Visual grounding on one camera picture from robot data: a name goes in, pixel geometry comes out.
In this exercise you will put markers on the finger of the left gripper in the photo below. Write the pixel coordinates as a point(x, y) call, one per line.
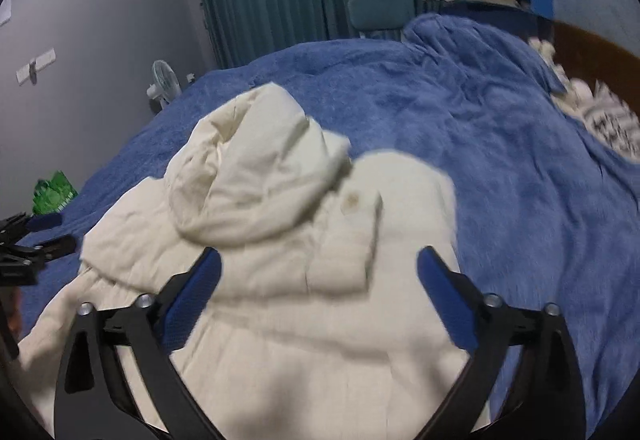
point(44, 252)
point(25, 223)

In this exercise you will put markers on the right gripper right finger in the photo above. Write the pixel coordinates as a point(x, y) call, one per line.
point(545, 399)

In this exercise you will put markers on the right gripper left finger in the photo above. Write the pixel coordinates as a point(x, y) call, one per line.
point(93, 399)

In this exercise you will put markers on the cream white padded jacket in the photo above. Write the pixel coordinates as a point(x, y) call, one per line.
point(319, 327)

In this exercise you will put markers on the green plastic bag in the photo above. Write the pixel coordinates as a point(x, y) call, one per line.
point(52, 195)

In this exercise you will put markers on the blue fleece bed blanket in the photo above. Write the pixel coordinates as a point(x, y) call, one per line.
point(545, 213)

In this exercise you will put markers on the white standing fan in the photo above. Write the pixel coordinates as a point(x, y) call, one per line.
point(164, 88)

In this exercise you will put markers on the black white patterned pillow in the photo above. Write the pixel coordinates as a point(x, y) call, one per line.
point(605, 115)

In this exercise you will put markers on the brown wooden headboard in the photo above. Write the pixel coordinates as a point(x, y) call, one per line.
point(593, 59)

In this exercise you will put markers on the teal office chair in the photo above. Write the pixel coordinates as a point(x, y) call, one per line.
point(378, 19)

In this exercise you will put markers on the white wall socket strip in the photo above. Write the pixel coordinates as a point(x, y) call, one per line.
point(29, 73)

